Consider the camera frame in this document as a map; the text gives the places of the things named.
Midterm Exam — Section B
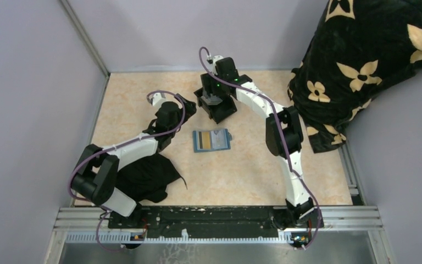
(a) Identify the black card tray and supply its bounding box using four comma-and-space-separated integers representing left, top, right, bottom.
194, 88, 237, 124

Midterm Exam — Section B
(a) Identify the yellow credit card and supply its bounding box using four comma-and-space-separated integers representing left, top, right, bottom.
196, 131, 212, 151

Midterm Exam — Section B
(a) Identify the white patterned credit card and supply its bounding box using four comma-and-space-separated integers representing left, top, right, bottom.
210, 129, 229, 150

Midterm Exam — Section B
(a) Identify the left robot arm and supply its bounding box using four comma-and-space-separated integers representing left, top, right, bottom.
68, 91, 197, 228

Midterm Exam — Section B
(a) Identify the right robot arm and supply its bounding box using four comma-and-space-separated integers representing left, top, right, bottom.
195, 56, 315, 227

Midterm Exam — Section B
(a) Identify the black cloth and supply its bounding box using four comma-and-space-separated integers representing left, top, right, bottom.
115, 153, 183, 203

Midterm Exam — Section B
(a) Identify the black floral blanket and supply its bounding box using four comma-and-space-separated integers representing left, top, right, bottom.
287, 1, 422, 153

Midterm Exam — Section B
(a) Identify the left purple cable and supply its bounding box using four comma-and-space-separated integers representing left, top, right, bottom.
68, 90, 187, 252

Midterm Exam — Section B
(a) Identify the purple cable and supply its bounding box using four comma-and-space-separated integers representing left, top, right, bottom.
68, 90, 187, 252
198, 46, 323, 250

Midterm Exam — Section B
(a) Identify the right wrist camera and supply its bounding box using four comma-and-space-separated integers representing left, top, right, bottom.
207, 55, 224, 75

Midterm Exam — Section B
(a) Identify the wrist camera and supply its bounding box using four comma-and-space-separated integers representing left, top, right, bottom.
150, 92, 167, 108
207, 55, 224, 75

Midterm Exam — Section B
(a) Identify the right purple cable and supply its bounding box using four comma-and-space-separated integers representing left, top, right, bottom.
198, 46, 323, 250

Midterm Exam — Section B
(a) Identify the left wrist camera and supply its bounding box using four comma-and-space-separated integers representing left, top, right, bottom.
150, 92, 167, 108

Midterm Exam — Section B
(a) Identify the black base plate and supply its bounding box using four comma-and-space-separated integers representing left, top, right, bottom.
108, 206, 324, 239

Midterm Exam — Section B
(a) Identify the aluminium frame rail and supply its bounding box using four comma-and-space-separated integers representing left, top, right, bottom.
54, 206, 384, 245

